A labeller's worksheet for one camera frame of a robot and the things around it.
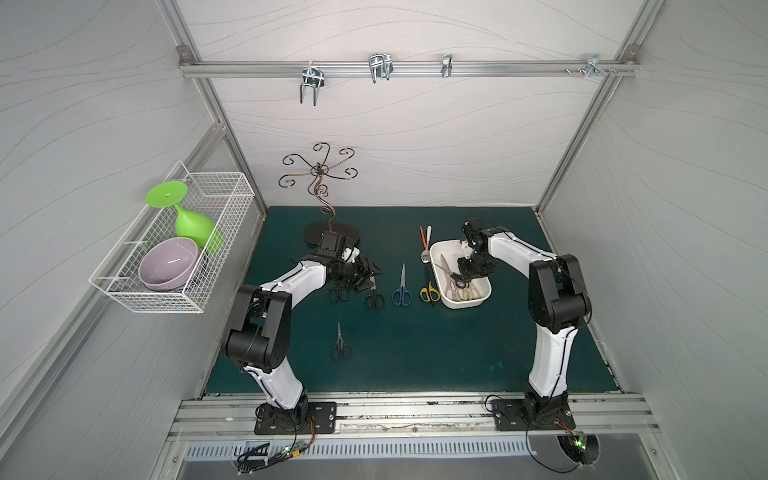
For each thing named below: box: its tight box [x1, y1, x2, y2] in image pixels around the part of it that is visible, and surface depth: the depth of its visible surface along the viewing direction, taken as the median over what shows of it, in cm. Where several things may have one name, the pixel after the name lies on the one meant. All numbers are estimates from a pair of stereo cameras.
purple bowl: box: [138, 237, 199, 292], surface depth 62 cm
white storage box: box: [429, 239, 493, 309], surface depth 100 cm
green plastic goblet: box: [146, 180, 225, 253], surface depth 64 cm
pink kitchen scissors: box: [434, 253, 458, 300], surface depth 100 cm
